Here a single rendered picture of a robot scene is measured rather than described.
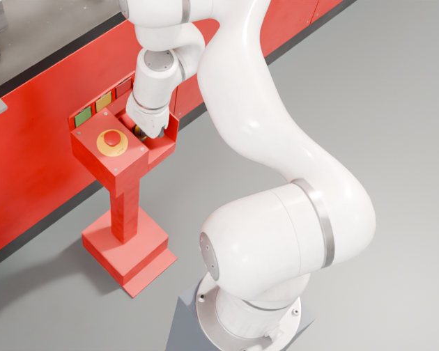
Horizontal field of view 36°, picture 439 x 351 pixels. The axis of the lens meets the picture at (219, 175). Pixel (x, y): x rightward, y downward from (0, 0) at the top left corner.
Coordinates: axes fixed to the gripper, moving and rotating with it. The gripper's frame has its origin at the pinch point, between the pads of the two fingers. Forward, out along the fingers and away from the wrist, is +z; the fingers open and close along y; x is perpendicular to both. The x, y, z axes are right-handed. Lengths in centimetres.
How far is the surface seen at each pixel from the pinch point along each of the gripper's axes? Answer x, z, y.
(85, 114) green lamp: -10.8, -6.7, -9.5
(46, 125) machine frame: -12.9, 15.1, -22.3
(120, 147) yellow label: -9.4, -4.2, 1.2
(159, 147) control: 0.5, 3.1, 4.9
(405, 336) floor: 42, 67, 91
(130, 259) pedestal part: -10, 61, 11
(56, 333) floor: -40, 73, 12
